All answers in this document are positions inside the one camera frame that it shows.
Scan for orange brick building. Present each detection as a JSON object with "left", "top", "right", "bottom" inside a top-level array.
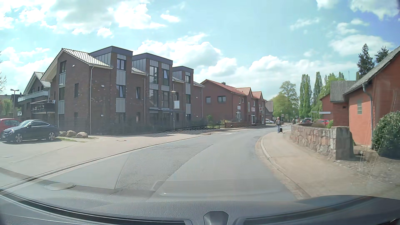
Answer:
[{"left": 319, "top": 46, "right": 400, "bottom": 147}]

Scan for boulders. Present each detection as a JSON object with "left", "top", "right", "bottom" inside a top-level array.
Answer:
[{"left": 58, "top": 130, "right": 89, "bottom": 139}]

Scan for street name sign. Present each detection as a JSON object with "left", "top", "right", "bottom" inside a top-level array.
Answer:
[{"left": 311, "top": 111, "right": 332, "bottom": 120}]

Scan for low brick wall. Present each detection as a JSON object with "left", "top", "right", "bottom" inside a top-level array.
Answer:
[{"left": 224, "top": 121, "right": 253, "bottom": 129}]

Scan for grey asphalt road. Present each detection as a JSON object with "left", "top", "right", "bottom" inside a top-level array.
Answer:
[{"left": 0, "top": 126, "right": 298, "bottom": 204}]

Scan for red brick house row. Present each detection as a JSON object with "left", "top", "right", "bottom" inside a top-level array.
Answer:
[{"left": 200, "top": 79, "right": 274, "bottom": 125}]

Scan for round green bush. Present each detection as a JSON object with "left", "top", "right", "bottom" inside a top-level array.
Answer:
[{"left": 372, "top": 111, "right": 400, "bottom": 158}]

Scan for row of tall trees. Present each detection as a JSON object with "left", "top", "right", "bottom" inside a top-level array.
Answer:
[{"left": 271, "top": 71, "right": 346, "bottom": 121}]

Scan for dark blue car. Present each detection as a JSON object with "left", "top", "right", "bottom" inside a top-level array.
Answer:
[{"left": 1, "top": 120, "right": 60, "bottom": 144}]

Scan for car's own bonnet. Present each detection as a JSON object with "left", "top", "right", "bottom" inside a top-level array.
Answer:
[{"left": 0, "top": 189, "right": 400, "bottom": 225}]

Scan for natural stone wall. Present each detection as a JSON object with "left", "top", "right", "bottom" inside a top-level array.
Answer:
[{"left": 290, "top": 124, "right": 355, "bottom": 161}]

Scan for dark metal fence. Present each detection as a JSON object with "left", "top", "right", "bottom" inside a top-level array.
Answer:
[{"left": 58, "top": 116, "right": 208, "bottom": 135}]

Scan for large dark brick apartment building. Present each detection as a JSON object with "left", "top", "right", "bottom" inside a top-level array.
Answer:
[{"left": 17, "top": 46, "right": 205, "bottom": 135}]

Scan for grey lamp post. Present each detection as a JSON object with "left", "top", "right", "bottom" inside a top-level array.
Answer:
[{"left": 170, "top": 90, "right": 177, "bottom": 130}]

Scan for dark conifer trees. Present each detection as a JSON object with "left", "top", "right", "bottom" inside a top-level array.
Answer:
[{"left": 356, "top": 43, "right": 390, "bottom": 80}]

